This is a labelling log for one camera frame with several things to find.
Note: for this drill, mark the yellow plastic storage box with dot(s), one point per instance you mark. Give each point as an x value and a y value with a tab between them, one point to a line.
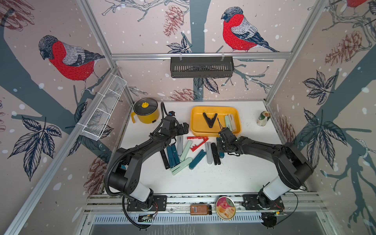
199	126

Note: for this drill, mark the grey pruning pliers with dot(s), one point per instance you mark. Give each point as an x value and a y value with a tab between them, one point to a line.
209	152
179	145

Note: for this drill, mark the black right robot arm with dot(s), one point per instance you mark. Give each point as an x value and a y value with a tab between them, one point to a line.
292	167

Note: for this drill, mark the black hanging wall basket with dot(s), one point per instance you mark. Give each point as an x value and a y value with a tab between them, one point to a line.
202	67

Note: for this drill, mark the brown rectangular box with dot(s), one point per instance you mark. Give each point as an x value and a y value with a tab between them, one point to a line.
200	209

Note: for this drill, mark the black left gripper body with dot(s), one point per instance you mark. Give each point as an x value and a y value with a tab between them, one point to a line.
176	130

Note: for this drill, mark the white wire mesh shelf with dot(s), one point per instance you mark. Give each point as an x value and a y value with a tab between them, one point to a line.
95	127

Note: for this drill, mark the yellow electric cooking pot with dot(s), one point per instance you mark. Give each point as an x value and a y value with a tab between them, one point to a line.
146	110

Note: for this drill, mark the dark teal angled pruning pliers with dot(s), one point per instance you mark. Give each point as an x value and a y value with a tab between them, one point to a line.
197	159

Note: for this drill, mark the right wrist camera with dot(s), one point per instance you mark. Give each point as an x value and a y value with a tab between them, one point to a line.
227	135

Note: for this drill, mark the grey middle pruning pliers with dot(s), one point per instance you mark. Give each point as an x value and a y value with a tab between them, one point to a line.
209	152

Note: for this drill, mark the grey left pruning pliers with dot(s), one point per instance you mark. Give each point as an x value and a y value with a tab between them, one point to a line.
179	145

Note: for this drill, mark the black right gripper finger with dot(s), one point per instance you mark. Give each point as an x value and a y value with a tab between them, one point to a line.
232	153
220	145

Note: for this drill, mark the beige pruning pliers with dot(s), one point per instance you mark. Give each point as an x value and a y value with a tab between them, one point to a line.
232	121

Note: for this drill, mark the green white small bottle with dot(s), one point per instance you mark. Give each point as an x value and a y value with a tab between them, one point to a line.
263	118

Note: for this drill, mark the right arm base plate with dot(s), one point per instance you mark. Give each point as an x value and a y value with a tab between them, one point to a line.
255	202

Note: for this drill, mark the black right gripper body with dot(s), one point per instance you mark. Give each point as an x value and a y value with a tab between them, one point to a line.
225	146

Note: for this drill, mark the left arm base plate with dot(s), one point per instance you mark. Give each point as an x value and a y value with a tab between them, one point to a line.
152	204

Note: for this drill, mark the round pink tin lid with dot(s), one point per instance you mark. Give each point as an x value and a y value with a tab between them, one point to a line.
225	208

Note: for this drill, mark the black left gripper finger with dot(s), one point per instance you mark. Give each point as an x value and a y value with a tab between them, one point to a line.
185	126
182	132

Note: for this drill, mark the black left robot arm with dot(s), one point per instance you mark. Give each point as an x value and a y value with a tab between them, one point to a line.
123	173

